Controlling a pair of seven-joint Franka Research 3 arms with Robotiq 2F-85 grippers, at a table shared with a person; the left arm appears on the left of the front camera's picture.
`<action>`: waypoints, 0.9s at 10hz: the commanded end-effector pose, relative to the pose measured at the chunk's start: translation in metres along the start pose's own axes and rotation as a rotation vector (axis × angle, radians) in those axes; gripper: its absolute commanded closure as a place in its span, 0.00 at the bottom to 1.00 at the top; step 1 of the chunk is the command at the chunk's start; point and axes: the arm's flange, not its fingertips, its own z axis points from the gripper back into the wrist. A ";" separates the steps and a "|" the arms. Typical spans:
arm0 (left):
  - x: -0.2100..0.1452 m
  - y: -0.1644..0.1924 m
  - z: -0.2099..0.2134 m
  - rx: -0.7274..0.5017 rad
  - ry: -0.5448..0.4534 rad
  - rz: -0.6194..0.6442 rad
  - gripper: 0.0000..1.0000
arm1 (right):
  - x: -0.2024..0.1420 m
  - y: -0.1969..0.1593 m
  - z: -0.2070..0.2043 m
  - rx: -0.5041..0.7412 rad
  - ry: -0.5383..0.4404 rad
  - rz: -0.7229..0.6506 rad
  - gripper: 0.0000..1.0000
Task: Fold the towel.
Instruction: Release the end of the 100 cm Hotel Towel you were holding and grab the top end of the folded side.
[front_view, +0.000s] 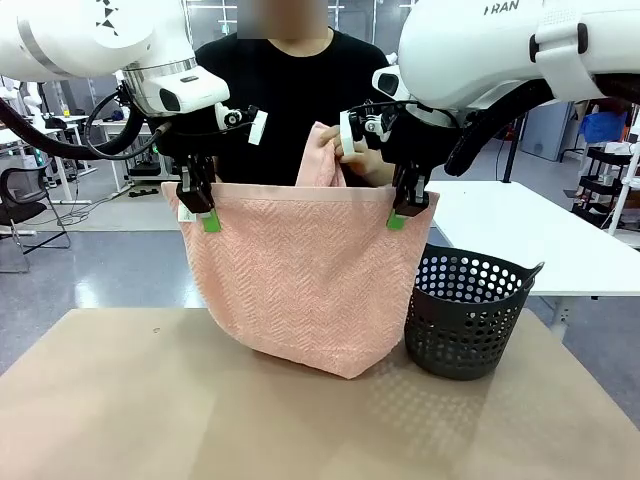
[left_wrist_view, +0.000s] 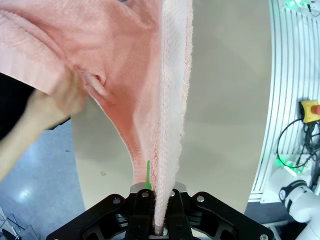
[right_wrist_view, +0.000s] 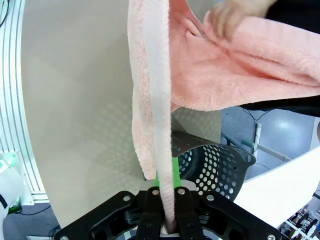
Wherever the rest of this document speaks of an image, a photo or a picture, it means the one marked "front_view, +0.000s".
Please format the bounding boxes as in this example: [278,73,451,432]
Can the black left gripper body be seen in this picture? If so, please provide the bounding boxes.
[155,103,222,161]

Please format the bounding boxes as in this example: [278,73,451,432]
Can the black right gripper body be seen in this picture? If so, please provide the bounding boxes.
[349,105,447,170]

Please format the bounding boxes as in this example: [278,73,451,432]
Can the pink terry towel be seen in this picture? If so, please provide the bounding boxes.
[160,121,441,380]

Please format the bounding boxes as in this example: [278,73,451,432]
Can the black perforated plastic basket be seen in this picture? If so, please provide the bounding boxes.
[403,243,545,382]

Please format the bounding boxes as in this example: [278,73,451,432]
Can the person's left hand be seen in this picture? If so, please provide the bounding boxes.
[319,124,397,190]

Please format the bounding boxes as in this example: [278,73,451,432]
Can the white lab desk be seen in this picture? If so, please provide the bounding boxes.
[0,124,92,205]
[92,118,166,197]

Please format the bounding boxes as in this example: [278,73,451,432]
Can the black stand pole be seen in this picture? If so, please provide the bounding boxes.
[501,112,526,185]

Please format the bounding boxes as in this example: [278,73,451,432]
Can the large white table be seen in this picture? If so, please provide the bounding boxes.
[427,179,640,346]

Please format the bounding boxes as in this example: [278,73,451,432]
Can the person in black t-shirt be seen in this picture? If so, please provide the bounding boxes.
[193,0,401,187]

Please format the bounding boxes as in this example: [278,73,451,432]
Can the black office chair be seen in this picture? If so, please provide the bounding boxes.
[0,167,72,274]

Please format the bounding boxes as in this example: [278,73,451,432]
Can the black shelf trolley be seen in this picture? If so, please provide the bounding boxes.
[572,143,640,236]

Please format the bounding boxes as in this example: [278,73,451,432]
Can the blue bag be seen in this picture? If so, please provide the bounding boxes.
[580,112,629,147]

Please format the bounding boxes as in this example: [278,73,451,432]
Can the black sleeved cable bundle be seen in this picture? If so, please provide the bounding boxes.
[443,74,640,177]

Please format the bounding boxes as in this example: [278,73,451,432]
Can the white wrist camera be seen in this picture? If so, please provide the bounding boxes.
[338,102,396,157]
[214,102,269,147]

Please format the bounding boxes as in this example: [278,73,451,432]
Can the thick black cable hose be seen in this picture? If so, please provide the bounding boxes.
[0,97,169,162]

